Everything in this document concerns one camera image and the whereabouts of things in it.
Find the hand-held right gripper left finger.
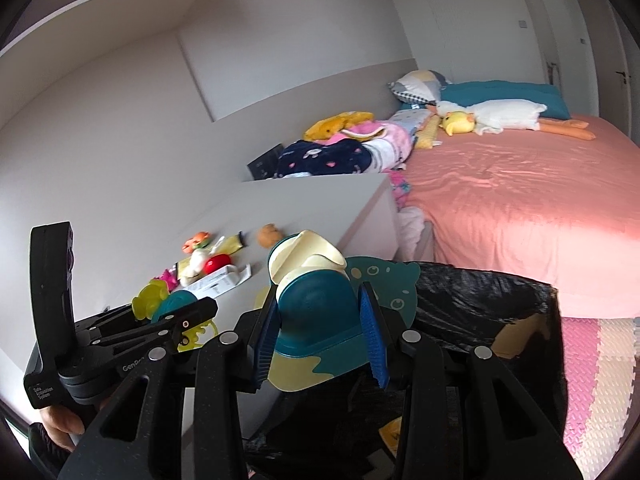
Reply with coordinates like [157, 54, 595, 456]
[60, 287, 281, 480]

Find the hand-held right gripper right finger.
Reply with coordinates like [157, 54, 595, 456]
[357, 282, 586, 480]

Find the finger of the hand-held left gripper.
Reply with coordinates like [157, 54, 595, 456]
[95, 297, 218, 356]
[75, 304, 151, 343]

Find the yellow-green plastic toy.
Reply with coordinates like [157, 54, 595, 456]
[131, 280, 218, 351]

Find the teal and cream plastic toy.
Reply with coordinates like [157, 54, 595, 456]
[265, 230, 422, 393]

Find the bin with black bag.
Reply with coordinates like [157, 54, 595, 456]
[245, 260, 568, 480]

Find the cardboard box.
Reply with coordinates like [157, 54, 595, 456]
[492, 312, 548, 361]

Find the person's left forearm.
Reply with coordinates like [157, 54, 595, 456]
[27, 422, 73, 480]

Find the person's left hand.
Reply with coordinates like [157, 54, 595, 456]
[41, 396, 110, 454]

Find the white paper box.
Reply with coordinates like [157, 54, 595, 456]
[187, 264, 252, 301]

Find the small orange toy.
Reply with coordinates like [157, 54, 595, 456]
[182, 231, 213, 253]

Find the yellow packet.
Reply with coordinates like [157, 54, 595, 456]
[220, 232, 248, 254]

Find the small brown toy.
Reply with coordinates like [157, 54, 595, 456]
[257, 223, 283, 248]

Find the white cloth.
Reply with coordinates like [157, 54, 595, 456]
[397, 207, 426, 261]

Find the grey bedside cabinet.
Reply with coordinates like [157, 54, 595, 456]
[102, 172, 401, 441]

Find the pink floral cloth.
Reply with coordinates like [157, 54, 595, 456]
[387, 170, 413, 211]

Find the navy patterned blanket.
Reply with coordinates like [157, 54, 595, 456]
[277, 140, 373, 178]

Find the pink patterned blanket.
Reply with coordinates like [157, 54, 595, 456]
[365, 120, 416, 171]

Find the bed with pink sheet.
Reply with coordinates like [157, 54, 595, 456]
[395, 67, 640, 318]

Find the pink and white hat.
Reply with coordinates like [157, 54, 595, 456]
[340, 122, 386, 143]

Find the yellow patterned bolster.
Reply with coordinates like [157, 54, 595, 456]
[412, 115, 443, 150]

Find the yellow plush toy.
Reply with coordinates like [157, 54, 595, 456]
[304, 112, 375, 141]

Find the light patterned pillow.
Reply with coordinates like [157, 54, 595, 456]
[390, 109, 436, 136]

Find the yellow duck plush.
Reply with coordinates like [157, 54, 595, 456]
[439, 111, 476, 137]

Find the pink cream foam floor mat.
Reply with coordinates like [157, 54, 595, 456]
[560, 317, 640, 480]

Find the patchwork pillow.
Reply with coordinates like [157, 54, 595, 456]
[389, 70, 453, 108]

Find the white goose plush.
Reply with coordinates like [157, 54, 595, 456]
[435, 99, 597, 141]

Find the teal pillow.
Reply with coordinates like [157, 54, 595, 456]
[440, 81, 571, 121]

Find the white door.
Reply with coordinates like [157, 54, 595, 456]
[515, 0, 601, 116]

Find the black wall socket panel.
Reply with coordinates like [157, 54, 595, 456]
[247, 144, 285, 181]

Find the white wall shelf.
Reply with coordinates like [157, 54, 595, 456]
[0, 0, 221, 56]

